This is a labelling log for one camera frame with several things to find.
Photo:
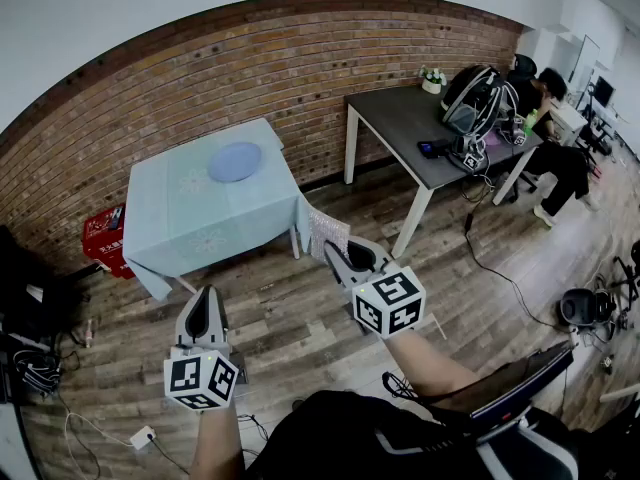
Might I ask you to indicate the person's left forearm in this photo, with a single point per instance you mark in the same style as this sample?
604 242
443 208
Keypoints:
215 443

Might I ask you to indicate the white power adapter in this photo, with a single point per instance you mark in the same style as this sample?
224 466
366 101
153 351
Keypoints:
142 437

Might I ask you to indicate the grey scouring cloth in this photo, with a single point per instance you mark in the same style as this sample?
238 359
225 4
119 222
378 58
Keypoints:
327 228

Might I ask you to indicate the black smartphone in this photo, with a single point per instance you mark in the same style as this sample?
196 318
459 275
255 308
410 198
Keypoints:
115 218

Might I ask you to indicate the red plastic crate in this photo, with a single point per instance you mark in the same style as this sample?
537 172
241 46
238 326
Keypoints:
102 253

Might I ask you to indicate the black shoulder pack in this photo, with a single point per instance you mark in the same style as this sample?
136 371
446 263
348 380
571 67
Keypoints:
525 383

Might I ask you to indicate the grey desk with white legs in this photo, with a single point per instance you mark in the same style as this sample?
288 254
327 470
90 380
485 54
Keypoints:
400 118

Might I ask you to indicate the black computer monitor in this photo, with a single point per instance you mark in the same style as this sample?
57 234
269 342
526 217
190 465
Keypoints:
604 92

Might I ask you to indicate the black and grey backpack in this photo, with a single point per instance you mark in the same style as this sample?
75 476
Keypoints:
470 98

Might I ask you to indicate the spare hand-held gripper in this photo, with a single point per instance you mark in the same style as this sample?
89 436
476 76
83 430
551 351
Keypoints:
470 155
515 130

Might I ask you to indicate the clear plastic bottle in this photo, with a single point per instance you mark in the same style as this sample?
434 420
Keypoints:
90 333

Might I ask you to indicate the small black screen device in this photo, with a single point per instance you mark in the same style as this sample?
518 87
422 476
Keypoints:
432 149

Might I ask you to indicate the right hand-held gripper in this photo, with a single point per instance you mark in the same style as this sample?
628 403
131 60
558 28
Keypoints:
387 300

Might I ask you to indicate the person's right forearm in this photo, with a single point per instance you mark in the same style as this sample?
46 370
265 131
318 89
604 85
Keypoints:
415 363

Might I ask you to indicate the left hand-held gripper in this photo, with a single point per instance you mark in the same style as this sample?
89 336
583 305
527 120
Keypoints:
200 373

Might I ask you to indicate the black office chair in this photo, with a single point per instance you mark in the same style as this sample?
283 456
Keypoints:
524 68

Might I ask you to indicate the large blue plate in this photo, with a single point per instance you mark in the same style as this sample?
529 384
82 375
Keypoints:
235 162

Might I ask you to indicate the white paper piece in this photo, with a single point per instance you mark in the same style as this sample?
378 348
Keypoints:
34 292

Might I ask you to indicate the open black carrying case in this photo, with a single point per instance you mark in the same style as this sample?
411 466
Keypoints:
580 308

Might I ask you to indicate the person's black shirt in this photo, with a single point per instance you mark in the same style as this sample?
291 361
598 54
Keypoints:
340 438

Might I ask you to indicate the potted plant in white pot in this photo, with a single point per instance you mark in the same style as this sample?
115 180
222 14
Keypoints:
432 80

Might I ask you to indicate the light blue flowered tablecloth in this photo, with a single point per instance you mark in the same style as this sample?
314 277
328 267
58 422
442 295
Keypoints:
200 213

